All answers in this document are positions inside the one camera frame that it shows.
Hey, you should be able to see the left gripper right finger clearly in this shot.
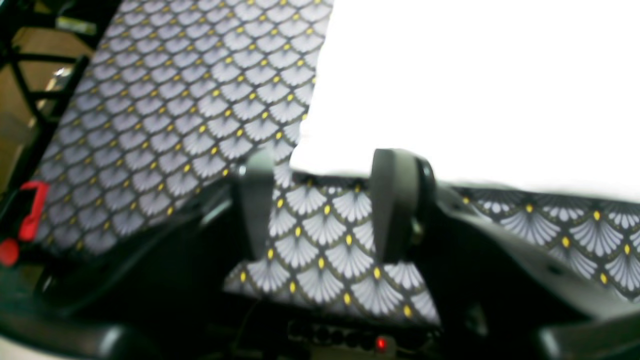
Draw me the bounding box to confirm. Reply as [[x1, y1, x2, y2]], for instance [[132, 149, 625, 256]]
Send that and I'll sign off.
[[371, 148, 437, 264]]

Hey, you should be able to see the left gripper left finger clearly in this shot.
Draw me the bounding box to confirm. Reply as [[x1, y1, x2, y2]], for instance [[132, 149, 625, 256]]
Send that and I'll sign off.
[[237, 149, 275, 262]]

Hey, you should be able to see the white T-shirt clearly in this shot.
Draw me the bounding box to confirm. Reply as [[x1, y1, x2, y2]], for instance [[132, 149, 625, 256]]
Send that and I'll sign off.
[[289, 0, 639, 203]]

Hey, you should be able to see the patterned fan-print tablecloth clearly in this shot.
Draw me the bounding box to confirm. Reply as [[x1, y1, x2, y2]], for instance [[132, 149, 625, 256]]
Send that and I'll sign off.
[[35, 0, 639, 324]]

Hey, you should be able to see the red table clamp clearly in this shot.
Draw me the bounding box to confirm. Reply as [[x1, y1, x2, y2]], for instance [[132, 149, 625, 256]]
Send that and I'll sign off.
[[0, 181, 50, 268]]

